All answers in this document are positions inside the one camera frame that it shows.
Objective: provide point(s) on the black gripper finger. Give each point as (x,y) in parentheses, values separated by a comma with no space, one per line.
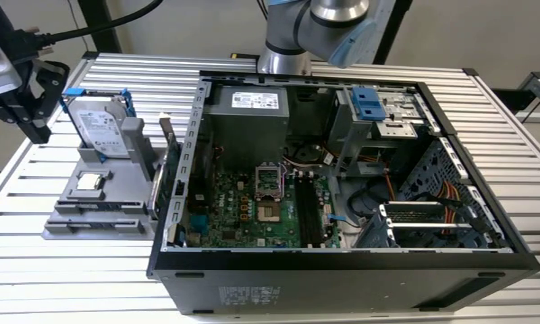
(54,84)
(8,109)

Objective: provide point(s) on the hard disk in blue carrier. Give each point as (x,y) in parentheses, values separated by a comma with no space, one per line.
(96,125)

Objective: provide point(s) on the silver CPU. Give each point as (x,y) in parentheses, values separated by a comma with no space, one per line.
(90,181)

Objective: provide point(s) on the grey parts rack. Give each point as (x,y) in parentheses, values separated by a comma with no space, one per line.
(126,179)

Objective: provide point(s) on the green graphics card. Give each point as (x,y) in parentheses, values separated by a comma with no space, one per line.
(174,162)

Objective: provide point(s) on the yellow tipped black bar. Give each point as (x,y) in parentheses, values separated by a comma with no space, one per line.
(235,55)

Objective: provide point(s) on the grey power supply unit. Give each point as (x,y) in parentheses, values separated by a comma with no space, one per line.
(247,135)

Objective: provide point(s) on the blue expansion slot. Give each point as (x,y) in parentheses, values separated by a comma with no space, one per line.
(199,224)

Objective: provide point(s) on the black CPU fan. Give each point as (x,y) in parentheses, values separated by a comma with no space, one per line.
(303,153)

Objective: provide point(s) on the CPU socket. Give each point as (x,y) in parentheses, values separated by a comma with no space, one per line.
(270,212)

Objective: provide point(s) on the green motherboard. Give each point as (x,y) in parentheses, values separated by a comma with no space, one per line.
(247,236)

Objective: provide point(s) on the blue plastic drive latch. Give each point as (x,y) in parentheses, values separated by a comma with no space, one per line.
(365,101)

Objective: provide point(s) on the black PC case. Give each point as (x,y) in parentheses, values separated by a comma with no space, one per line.
(296,290)

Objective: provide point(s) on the grey metal disk bay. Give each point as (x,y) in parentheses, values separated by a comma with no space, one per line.
(417,211)

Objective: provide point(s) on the white box wrist camera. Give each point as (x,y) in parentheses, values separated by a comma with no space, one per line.
(0,77)

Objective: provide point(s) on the black frame post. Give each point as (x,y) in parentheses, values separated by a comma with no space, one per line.
(393,33)
(95,10)

